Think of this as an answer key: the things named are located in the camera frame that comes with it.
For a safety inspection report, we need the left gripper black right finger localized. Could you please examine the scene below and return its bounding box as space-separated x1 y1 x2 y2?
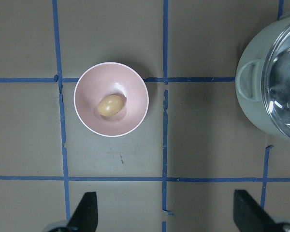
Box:
233 189 277 232

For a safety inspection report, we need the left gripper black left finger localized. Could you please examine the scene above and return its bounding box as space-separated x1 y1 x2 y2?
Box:
67 192 98 232

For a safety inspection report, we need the beige egg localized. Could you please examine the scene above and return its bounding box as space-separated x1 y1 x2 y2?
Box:
98 95 125 117

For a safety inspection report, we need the glass pot lid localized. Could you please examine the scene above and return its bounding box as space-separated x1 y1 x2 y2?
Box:
262 17 290 140

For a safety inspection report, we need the pale green steel pot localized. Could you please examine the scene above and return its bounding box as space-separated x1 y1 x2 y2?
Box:
235 13 290 140

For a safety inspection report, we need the pink bowl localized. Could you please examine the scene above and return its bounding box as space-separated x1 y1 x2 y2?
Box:
73 62 149 137

